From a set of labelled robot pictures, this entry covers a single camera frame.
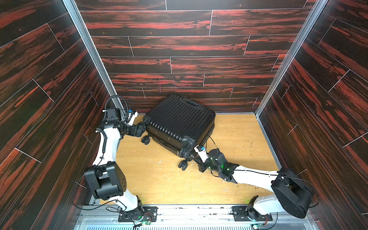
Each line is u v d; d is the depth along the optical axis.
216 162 0.65
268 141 1.08
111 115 0.65
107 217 0.73
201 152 0.73
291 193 0.43
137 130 0.76
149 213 0.73
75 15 0.69
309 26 0.72
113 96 1.07
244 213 0.73
